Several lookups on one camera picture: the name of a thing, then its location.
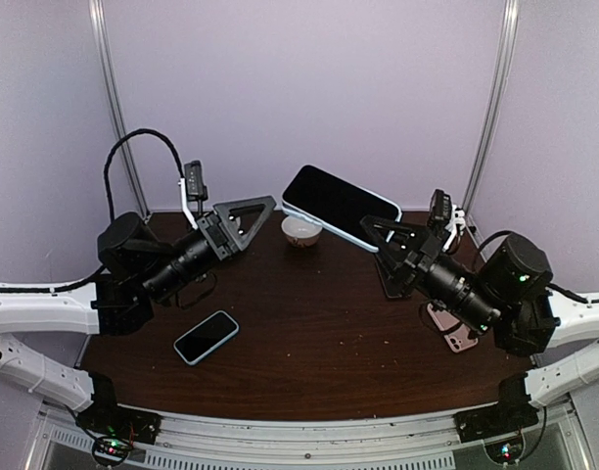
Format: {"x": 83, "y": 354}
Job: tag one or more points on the aluminium frame post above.
{"x": 503, "y": 62}
{"x": 100, "y": 31}

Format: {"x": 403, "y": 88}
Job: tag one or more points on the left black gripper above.
{"x": 211, "y": 221}

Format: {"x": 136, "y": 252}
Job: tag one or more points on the white ceramic bowl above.
{"x": 300, "y": 233}

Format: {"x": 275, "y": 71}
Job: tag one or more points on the left aluminium frame post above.
{"x": 100, "y": 31}

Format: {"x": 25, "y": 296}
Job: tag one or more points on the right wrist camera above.
{"x": 446, "y": 221}

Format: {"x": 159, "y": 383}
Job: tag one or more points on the front aluminium rail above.
{"x": 424, "y": 441}

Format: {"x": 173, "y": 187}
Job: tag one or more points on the white phone from blue case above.
{"x": 338, "y": 203}

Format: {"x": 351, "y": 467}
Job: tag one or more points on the right aluminium frame post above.
{"x": 503, "y": 62}

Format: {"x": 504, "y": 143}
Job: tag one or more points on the pink phone case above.
{"x": 454, "y": 332}

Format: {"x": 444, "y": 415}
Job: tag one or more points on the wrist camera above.
{"x": 446, "y": 221}
{"x": 193, "y": 192}

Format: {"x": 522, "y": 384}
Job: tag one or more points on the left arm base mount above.
{"x": 114, "y": 429}

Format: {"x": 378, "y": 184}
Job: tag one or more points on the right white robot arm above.
{"x": 512, "y": 296}

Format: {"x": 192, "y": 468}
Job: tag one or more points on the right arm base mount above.
{"x": 500, "y": 427}

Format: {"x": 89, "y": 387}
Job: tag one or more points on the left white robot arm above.
{"x": 137, "y": 271}

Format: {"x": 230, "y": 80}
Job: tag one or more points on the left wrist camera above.
{"x": 193, "y": 192}

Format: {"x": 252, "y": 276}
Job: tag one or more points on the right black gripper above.
{"x": 412, "y": 261}

